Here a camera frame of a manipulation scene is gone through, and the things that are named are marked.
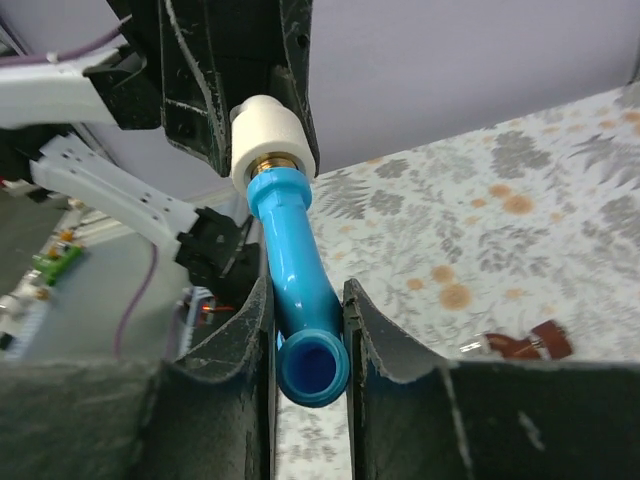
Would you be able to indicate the blue plastic water faucet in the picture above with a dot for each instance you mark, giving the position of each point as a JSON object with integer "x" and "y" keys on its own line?
{"x": 312, "y": 364}

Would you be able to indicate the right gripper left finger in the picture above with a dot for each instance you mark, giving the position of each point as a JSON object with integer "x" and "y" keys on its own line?
{"x": 209, "y": 415}

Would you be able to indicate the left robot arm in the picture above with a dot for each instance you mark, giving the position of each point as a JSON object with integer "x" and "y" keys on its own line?
{"x": 226, "y": 82}

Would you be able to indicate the green circuit board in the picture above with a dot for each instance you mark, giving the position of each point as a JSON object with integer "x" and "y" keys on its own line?
{"x": 56, "y": 261}

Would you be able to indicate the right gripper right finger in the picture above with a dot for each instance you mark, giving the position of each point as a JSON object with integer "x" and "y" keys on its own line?
{"x": 414, "y": 414}

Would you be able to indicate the floral patterned table mat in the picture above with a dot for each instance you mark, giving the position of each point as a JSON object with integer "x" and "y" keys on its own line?
{"x": 496, "y": 230}

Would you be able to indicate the brown plastic water faucet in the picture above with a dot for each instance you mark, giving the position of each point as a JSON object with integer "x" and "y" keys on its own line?
{"x": 546, "y": 341}

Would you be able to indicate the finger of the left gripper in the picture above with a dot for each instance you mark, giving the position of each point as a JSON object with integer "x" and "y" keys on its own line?
{"x": 173, "y": 39}
{"x": 292, "y": 76}

